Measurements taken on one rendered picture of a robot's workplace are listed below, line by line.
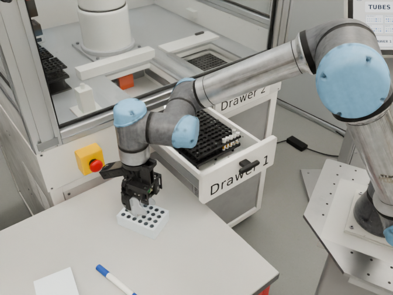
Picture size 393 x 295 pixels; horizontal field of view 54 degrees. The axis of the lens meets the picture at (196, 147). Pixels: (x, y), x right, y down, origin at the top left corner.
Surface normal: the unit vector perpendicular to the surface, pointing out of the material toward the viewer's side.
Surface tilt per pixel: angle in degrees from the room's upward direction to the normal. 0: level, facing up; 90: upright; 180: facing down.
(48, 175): 90
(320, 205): 0
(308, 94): 90
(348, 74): 87
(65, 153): 90
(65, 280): 0
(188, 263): 0
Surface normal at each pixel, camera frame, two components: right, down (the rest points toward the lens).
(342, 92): -0.26, 0.54
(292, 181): 0.00, -0.79
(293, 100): -0.74, 0.41
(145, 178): -0.45, 0.54
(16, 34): 0.62, 0.48
